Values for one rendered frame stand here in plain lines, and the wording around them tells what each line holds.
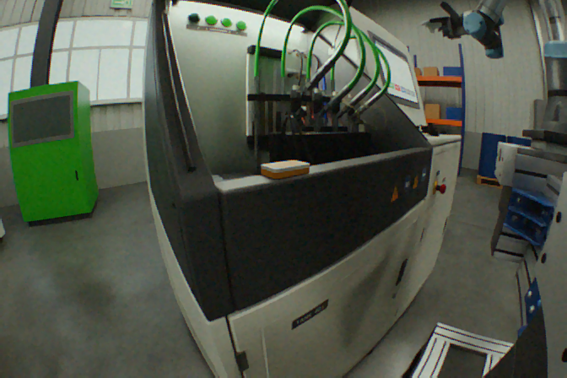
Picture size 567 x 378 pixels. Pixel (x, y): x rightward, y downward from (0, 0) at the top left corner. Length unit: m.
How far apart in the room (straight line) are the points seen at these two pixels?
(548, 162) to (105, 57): 4.83
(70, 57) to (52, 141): 1.96
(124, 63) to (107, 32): 0.74
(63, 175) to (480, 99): 8.32
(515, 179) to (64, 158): 3.26
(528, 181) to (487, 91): 6.40
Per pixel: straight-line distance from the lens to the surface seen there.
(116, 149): 4.32
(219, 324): 0.30
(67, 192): 3.04
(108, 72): 4.47
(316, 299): 0.40
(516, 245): 0.65
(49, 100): 3.04
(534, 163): 0.60
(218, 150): 0.78
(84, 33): 4.75
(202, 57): 0.79
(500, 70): 7.14
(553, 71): 0.68
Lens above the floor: 1.01
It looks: 11 degrees down
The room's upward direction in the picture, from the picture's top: straight up
